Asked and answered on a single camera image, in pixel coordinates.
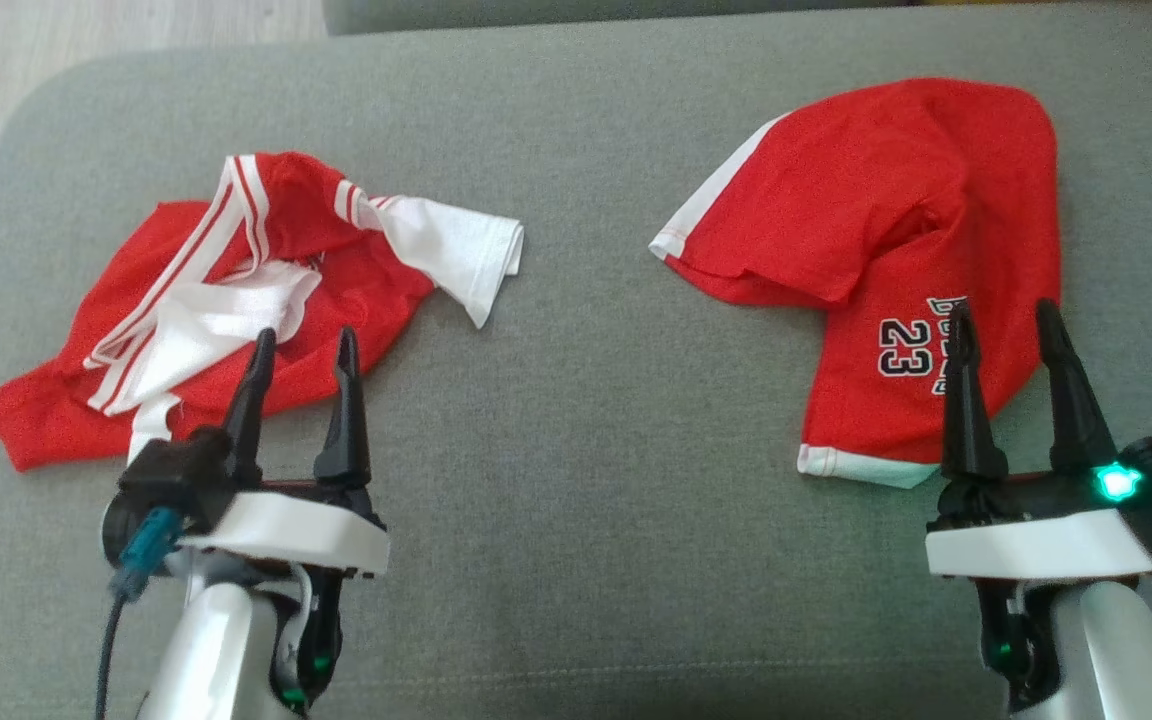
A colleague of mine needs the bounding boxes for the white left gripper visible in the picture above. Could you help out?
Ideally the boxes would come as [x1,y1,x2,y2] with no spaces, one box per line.
[180,326,391,581]

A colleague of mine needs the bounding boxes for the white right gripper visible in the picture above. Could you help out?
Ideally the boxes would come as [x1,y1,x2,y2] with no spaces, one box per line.
[925,297,1152,583]

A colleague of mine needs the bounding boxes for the red white basketball jersey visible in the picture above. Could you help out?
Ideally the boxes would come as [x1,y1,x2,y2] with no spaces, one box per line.
[0,150,525,473]

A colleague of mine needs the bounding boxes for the red basketball shorts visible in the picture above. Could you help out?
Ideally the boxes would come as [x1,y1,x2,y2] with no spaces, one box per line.
[649,77,1062,490]

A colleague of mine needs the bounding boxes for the grey sofa seat cushion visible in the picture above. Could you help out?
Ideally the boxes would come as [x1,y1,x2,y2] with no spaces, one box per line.
[0,0,1152,720]

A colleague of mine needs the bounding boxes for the grey sofa back cushion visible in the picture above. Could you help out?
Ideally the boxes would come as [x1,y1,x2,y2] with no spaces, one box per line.
[323,0,922,37]

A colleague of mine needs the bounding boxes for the black left cable teal plug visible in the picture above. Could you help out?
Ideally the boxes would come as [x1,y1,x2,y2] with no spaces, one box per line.
[93,506,185,720]

